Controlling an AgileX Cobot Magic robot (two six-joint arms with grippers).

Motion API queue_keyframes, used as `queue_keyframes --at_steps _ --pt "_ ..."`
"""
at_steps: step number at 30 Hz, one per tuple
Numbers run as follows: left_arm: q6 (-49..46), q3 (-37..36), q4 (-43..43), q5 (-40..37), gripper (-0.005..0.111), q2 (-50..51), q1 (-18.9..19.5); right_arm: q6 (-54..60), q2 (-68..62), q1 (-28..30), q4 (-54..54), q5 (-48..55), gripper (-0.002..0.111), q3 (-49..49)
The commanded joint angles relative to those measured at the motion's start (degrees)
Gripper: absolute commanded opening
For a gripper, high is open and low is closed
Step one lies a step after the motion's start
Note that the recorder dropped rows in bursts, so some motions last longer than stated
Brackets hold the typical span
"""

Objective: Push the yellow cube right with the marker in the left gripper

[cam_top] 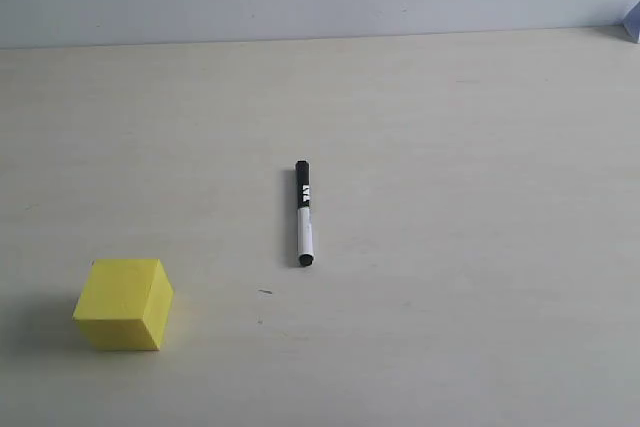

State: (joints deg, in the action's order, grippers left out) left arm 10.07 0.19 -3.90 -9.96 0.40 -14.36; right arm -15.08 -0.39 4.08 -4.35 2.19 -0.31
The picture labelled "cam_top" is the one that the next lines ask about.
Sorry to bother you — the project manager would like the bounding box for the black and white marker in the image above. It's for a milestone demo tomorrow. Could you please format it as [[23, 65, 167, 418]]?
[[295, 160, 315, 267]]

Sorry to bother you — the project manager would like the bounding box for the yellow foam cube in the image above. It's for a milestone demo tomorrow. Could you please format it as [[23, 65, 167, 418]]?
[[72, 259, 174, 351]]

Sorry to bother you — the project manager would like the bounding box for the folded white paper card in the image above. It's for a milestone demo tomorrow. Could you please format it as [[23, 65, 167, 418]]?
[[622, 2, 640, 44]]

